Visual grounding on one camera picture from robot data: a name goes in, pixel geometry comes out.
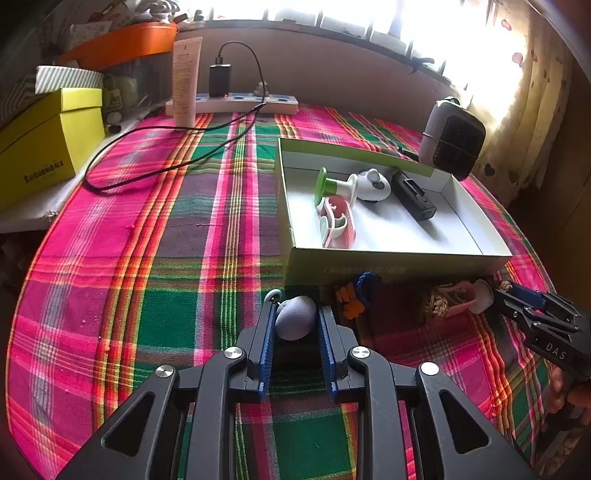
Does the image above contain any striped green white box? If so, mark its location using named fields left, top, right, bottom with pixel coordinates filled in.
left=0, top=65, right=105, bottom=126

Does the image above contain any walnut ball left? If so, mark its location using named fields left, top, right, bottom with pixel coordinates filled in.
left=421, top=288, right=450, bottom=323

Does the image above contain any person right hand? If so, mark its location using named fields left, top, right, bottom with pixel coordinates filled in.
left=546, top=366, right=591, bottom=426

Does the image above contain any black charger cable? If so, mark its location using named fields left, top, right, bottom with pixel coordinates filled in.
left=83, top=41, right=270, bottom=193

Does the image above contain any walnut ball right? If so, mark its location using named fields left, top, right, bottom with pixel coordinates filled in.
left=499, top=280, right=513, bottom=293

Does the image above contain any plaid pink green cloth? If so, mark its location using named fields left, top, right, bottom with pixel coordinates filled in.
left=6, top=106, right=549, bottom=479

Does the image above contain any green white spool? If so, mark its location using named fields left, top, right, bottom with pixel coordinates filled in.
left=314, top=167, right=359, bottom=207

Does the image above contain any walnut ball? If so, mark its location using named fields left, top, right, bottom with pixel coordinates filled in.
left=499, top=280, right=513, bottom=293
left=421, top=288, right=450, bottom=323

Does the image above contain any black rectangular device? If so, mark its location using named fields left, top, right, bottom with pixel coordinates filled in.
left=391, top=170, right=437, bottom=222

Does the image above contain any pink clip holder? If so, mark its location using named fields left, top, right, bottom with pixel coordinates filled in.
left=317, top=195, right=356, bottom=249

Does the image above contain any white power strip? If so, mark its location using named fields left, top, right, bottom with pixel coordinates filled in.
left=164, top=91, right=301, bottom=117

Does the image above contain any black charger adapter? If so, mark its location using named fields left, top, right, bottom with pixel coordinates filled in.
left=208, top=55, right=231, bottom=98

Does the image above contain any pink white spoon toy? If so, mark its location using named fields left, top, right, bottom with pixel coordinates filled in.
left=436, top=279, right=494, bottom=318

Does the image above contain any green white cardboard box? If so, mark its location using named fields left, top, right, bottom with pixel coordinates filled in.
left=276, top=138, right=512, bottom=286

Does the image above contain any white ball keychain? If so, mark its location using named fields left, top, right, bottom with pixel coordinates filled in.
left=264, top=289, right=318, bottom=341

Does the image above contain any patterned beige curtain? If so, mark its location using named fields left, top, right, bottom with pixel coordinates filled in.
left=469, top=1, right=590, bottom=206

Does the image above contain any blue orange knitted toy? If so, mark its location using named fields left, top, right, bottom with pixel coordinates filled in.
left=335, top=271, right=382, bottom=321

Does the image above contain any beige cream tube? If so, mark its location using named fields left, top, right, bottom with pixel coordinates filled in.
left=172, top=37, right=202, bottom=128

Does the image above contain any small grey fan heater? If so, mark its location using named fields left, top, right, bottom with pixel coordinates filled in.
left=418, top=97, right=486, bottom=181

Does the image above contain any orange tray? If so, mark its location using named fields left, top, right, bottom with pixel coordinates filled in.
left=57, top=22, right=178, bottom=71

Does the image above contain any yellow shoe box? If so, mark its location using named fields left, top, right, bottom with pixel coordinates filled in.
left=1, top=88, right=105, bottom=210

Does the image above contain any white panda toy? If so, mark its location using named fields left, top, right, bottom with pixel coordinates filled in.
left=356, top=168, right=392, bottom=203

